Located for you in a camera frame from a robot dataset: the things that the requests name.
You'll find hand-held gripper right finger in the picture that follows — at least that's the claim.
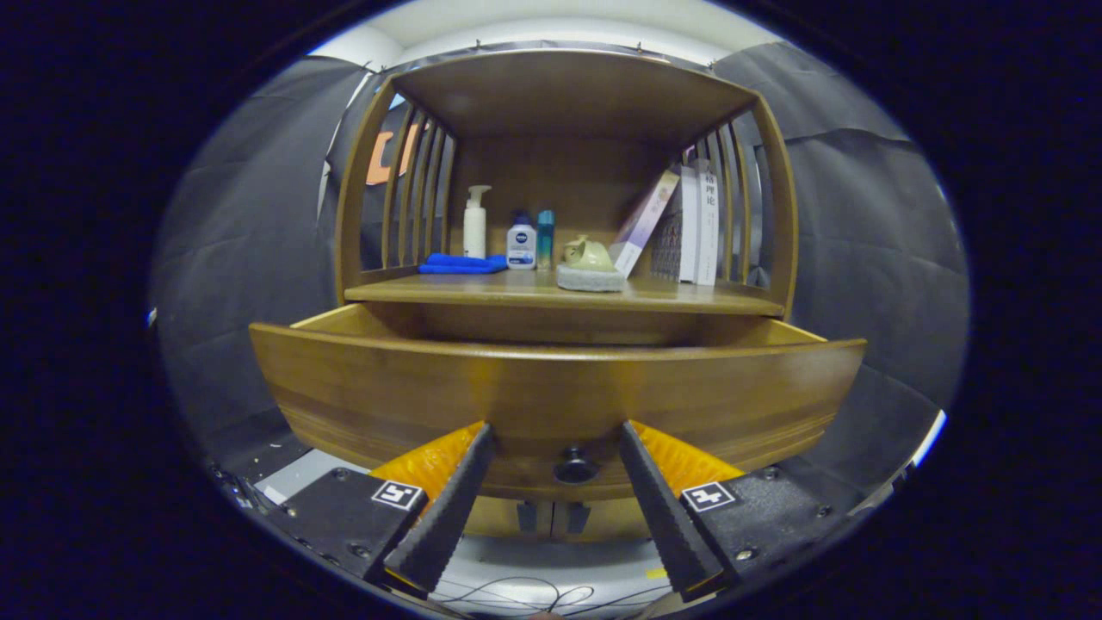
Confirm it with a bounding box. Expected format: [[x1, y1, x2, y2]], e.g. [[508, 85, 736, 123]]
[[618, 419, 855, 604]]

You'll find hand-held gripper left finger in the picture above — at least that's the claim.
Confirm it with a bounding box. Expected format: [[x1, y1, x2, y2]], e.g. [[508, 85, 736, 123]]
[[258, 421, 498, 602]]

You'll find wooden drawer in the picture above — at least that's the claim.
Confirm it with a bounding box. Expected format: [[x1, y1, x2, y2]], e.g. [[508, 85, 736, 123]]
[[250, 303, 868, 503]]

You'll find green scrubbing brush grey sponge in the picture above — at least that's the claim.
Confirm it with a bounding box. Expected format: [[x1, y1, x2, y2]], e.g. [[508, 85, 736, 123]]
[[556, 237, 627, 293]]

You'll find wooden countertop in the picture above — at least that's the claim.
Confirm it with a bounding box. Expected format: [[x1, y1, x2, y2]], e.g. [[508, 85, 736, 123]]
[[344, 269, 786, 317]]

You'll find wooden cabinet with slatted shelf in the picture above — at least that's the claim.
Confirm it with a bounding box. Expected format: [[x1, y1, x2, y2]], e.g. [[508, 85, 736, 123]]
[[333, 49, 800, 543]]

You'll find blue folded cloth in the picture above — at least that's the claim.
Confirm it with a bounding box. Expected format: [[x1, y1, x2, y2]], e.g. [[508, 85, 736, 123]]
[[418, 252, 509, 276]]

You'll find dark patterned book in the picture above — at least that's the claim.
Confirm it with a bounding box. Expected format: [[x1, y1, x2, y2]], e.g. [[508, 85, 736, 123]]
[[650, 207, 683, 281]]

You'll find white lotion bottle blue cap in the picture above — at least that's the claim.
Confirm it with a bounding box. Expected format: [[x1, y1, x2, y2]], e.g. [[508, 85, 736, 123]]
[[506, 210, 537, 270]]

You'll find plain white book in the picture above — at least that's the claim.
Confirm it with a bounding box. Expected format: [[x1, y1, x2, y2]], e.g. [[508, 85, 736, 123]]
[[678, 165, 700, 283]]

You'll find purple book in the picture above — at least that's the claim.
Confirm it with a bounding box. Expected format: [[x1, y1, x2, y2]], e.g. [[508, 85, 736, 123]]
[[610, 170, 681, 278]]

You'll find white pump bottle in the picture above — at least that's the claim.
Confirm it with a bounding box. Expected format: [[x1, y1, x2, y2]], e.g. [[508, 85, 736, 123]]
[[463, 185, 492, 259]]

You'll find white book with black lettering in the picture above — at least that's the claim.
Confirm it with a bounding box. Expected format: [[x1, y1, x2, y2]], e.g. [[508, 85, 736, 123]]
[[696, 159, 721, 287]]

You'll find thin black cable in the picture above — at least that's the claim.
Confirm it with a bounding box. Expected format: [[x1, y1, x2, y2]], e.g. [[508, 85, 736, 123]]
[[430, 575, 681, 617]]

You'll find black device with cables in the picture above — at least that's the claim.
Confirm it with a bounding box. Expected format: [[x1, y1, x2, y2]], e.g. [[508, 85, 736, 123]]
[[207, 463, 263, 511]]

